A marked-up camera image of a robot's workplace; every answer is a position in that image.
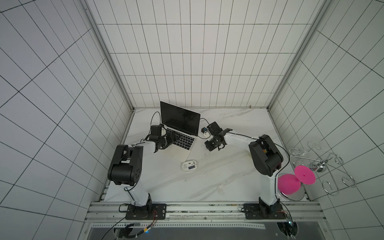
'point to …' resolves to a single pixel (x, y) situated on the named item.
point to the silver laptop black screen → (185, 123)
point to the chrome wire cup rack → (319, 162)
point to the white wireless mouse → (189, 165)
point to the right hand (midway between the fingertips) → (203, 146)
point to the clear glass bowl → (293, 197)
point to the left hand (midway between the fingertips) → (176, 140)
